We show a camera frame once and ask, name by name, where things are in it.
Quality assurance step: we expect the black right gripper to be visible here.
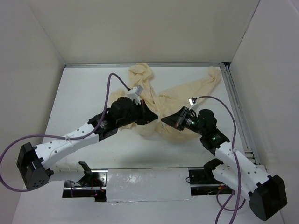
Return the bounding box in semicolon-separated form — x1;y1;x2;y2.
162;106;206;135

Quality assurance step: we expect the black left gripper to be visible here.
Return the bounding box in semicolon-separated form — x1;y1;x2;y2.
117;99;158;128

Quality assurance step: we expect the cream yellow jacket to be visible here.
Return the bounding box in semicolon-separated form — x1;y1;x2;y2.
120;63;221;143

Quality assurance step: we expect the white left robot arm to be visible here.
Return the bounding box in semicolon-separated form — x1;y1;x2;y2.
16;97;158;190

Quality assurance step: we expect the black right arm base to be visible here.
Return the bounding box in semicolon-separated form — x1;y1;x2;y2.
185;159;232;196

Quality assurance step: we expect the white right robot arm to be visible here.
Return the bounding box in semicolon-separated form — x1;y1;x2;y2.
161;107;287;221

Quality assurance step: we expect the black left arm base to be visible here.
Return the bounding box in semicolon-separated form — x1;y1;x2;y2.
62;161;108;202

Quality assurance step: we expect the white taped front board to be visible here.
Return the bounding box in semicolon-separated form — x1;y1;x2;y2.
106;168;192;203

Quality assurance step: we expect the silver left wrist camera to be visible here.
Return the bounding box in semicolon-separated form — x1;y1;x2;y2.
127;85;143;102

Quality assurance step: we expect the aluminium frame rail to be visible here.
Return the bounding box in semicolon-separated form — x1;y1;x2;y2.
56;63;260;168

